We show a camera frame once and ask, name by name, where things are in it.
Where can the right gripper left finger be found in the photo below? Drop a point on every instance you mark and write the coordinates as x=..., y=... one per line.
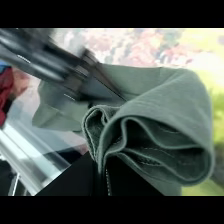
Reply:
x=76, y=181

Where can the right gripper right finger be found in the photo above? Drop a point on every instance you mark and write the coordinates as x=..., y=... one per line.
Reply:
x=128, y=183

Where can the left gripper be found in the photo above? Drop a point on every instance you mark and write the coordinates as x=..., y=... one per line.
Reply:
x=78, y=75

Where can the green T-shirt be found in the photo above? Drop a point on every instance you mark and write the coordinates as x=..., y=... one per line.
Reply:
x=166, y=110

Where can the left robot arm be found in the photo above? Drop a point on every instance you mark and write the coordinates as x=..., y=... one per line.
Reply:
x=30, y=56

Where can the red garment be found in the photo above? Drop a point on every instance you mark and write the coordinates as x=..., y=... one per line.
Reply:
x=6, y=96

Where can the silver frame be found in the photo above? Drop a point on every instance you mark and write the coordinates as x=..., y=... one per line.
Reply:
x=30, y=156

